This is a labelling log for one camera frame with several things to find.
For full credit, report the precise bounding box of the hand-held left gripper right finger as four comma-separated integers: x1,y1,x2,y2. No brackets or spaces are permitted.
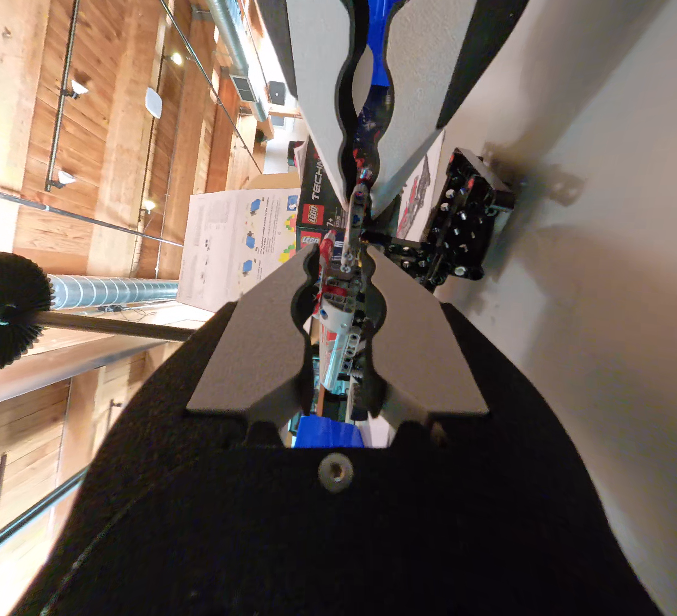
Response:
363,246,490,432

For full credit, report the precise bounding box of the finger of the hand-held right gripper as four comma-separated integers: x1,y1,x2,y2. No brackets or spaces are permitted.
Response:
282,0,371,203
369,0,484,218

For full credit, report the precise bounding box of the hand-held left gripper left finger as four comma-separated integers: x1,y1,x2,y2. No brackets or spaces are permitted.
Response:
185,243,322,432

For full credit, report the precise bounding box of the toy brick vehicle model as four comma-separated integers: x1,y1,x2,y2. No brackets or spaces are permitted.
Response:
312,148,583,416

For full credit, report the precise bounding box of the grey desk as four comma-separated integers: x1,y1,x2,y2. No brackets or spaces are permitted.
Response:
423,0,677,616

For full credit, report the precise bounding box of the blue bin with printed tag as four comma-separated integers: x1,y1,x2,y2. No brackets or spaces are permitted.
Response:
293,0,403,449

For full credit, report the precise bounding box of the white printed cardboard box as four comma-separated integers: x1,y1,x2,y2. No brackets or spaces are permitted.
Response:
177,188,318,312

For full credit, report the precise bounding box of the open instruction booklet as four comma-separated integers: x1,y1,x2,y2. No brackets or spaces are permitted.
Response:
397,132,446,236

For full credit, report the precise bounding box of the dark toy box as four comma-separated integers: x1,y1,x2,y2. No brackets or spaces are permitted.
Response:
293,87,392,257

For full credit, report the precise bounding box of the black ceiling pipe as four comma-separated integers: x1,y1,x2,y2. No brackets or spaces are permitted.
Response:
45,0,91,193

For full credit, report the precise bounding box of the silver air duct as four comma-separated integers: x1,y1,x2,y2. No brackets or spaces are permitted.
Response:
50,275,179,310
180,0,270,122

